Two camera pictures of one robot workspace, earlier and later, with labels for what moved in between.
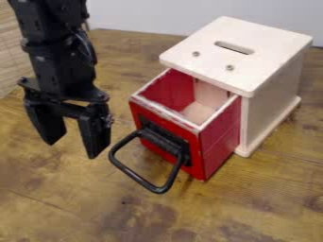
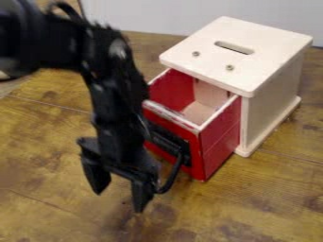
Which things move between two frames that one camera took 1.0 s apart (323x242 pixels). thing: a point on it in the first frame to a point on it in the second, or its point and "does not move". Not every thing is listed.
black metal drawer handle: (169, 141) does not move
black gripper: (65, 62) to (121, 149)
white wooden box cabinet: (252, 62) does not move
